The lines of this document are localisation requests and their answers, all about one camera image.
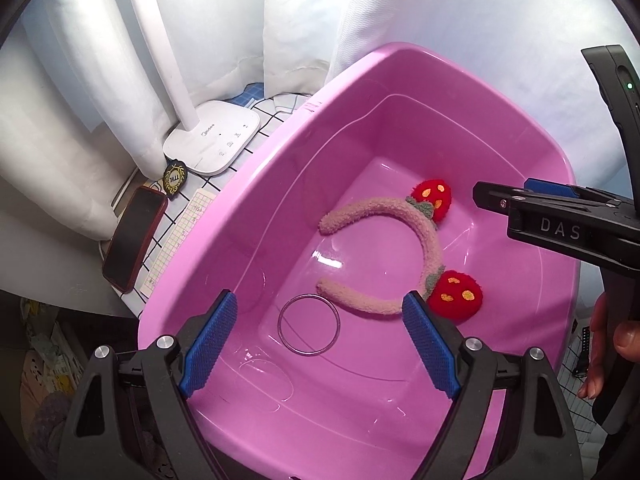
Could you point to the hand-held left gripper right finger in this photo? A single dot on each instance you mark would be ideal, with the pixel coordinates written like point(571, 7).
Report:
point(430, 345)

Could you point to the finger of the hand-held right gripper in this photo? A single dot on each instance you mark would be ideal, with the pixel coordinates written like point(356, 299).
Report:
point(500, 197)
point(547, 187)

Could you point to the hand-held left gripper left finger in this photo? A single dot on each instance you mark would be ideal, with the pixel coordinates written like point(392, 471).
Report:
point(210, 345)

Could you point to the pink plastic basin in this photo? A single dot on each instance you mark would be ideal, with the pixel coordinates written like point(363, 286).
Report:
point(375, 135)

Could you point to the person's right hand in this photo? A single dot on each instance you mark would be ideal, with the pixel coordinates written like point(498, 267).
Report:
point(627, 340)

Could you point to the pink strawberry plush headband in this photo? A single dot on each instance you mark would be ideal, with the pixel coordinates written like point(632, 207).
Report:
point(430, 240)

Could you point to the thin silver bangle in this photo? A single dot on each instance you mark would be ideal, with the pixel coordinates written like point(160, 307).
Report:
point(308, 298)

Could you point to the black comb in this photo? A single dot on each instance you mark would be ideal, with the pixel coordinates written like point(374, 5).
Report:
point(582, 352)

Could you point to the smartphone in red case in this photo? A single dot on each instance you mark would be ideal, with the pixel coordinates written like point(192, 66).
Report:
point(132, 240)

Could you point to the beige paper ruler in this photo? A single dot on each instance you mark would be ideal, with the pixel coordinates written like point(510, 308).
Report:
point(192, 215)

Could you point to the patterned paper bag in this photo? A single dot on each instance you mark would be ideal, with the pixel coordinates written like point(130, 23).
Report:
point(42, 355)

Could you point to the black and gold badge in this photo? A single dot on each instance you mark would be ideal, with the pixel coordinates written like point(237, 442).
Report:
point(175, 179)

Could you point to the grey knit cloth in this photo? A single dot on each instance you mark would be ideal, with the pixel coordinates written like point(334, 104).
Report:
point(52, 430)

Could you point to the white desk lamp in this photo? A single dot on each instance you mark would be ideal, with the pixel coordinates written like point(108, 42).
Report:
point(215, 140)

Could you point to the white curtain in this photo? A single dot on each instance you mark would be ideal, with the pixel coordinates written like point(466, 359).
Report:
point(350, 10)

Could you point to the white black-grid tablecloth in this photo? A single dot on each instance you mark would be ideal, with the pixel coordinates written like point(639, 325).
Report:
point(272, 110)

